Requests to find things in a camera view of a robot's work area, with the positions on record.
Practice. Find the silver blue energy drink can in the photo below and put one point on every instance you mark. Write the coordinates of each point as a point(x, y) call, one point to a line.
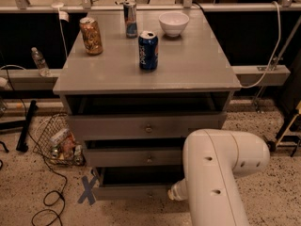
point(129, 11)

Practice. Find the white bowl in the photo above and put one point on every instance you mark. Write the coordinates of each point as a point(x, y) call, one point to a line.
point(173, 23)

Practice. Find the metal railing frame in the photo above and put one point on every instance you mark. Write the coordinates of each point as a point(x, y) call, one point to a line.
point(273, 74)

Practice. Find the grey drawer cabinet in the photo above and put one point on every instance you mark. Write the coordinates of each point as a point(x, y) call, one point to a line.
point(193, 76)

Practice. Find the grey middle drawer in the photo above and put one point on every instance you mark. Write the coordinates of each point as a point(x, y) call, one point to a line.
point(133, 157)

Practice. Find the blue Pepsi can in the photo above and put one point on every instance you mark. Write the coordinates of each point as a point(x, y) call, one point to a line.
point(148, 50)

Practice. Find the clear plastic water bottle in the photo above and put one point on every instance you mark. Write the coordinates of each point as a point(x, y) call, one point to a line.
point(40, 62)

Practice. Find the gold soda can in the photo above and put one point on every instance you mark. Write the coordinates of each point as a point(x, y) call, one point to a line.
point(91, 36)

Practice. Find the black stand leg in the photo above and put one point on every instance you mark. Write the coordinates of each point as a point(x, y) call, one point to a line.
point(21, 145)

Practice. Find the grey top drawer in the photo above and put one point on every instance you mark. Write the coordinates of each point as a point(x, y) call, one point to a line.
point(145, 126)

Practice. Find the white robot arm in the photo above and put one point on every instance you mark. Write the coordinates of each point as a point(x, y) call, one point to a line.
point(212, 160)

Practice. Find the wire basket with items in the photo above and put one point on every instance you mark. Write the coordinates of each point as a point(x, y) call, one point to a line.
point(57, 144)

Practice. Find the blue tape cross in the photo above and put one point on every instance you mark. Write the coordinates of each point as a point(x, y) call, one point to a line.
point(87, 193)

